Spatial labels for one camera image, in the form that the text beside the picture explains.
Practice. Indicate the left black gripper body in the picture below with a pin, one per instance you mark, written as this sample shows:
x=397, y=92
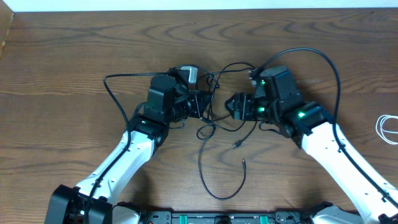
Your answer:
x=201, y=104

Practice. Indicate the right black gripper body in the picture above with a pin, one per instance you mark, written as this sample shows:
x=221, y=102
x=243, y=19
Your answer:
x=241, y=107

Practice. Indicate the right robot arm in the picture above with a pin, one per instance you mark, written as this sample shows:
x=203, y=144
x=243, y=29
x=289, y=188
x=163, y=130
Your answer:
x=277, y=100

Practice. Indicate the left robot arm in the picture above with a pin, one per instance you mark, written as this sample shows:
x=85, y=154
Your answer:
x=93, y=199

